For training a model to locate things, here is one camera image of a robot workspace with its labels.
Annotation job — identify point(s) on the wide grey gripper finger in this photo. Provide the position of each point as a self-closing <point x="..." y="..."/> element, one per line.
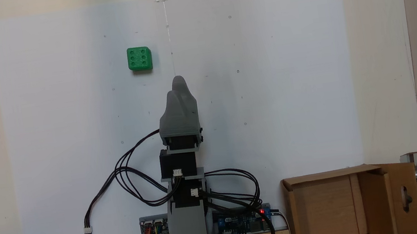
<point x="181" y="113"/>

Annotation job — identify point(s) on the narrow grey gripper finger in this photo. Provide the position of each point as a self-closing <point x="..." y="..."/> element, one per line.
<point x="179" y="83"/>

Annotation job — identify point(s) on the green dice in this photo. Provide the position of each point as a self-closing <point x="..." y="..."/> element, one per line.
<point x="139" y="58"/>

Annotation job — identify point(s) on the blue circuit board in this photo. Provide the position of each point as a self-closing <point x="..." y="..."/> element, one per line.
<point x="245" y="223"/>

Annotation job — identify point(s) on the brown cardboard box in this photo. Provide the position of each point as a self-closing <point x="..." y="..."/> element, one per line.
<point x="325" y="207"/>

